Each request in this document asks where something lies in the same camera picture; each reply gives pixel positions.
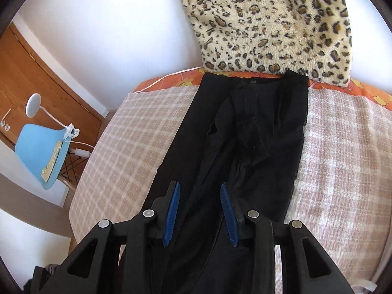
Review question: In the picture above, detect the black short-sleeved top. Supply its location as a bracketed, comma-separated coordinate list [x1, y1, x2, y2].
[143, 71, 308, 293]

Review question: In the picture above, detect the pink plaid blanket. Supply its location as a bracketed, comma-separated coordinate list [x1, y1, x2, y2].
[69, 86, 391, 293]

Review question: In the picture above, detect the light blue chair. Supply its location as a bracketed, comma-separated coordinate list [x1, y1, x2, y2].
[15, 123, 76, 190]

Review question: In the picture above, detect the white clip-on desk lamp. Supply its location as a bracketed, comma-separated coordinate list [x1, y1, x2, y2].
[25, 93, 80, 139]

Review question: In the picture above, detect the orange floral bed sheet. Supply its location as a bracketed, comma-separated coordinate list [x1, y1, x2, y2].
[134, 67, 391, 111]

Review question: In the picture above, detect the wooden door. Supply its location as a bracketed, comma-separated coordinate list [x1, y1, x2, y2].
[1, 23, 104, 148]

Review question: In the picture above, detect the leopard print cushion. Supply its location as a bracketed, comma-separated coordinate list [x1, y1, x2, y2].
[181, 0, 352, 87]

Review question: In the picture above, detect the white charging cable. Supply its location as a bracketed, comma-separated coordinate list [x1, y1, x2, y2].
[143, 66, 205, 91]

